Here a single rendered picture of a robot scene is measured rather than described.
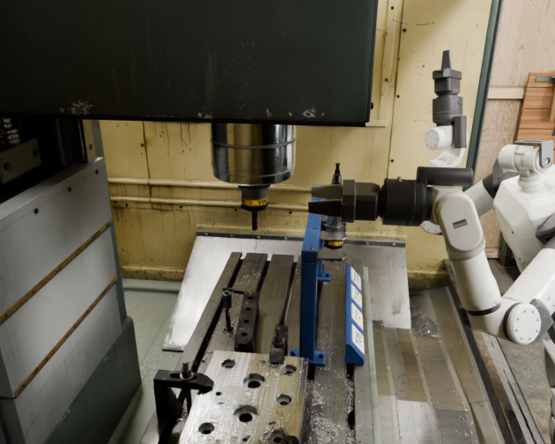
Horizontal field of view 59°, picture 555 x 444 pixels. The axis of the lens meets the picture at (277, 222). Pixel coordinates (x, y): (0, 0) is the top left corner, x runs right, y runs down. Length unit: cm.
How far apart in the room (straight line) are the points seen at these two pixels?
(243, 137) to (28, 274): 50
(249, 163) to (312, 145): 111
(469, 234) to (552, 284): 25
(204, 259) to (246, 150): 127
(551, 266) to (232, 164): 67
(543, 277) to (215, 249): 136
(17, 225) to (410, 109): 141
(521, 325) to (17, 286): 94
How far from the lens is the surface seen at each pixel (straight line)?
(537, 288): 110
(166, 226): 221
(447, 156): 165
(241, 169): 87
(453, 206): 91
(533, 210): 130
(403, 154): 198
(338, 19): 77
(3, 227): 100
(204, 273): 204
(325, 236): 128
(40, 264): 110
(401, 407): 147
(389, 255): 207
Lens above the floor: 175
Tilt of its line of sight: 23 degrees down
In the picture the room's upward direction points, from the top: straight up
